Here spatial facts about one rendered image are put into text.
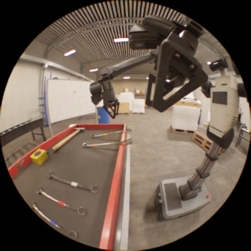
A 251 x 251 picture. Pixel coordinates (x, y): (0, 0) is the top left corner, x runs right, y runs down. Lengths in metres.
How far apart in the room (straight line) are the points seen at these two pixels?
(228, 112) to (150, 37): 0.55
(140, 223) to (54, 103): 2.89
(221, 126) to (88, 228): 0.71
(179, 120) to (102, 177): 3.35
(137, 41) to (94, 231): 0.37
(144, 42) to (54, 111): 2.49
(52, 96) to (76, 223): 2.51
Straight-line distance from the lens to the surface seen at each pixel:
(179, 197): 1.04
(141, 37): 0.18
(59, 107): 2.58
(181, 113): 3.42
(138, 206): 1.17
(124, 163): 0.36
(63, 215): 0.26
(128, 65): 0.52
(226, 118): 0.62
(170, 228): 1.21
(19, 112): 8.25
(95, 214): 0.23
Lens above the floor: 1.12
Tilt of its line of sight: 17 degrees down
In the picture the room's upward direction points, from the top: 1 degrees counter-clockwise
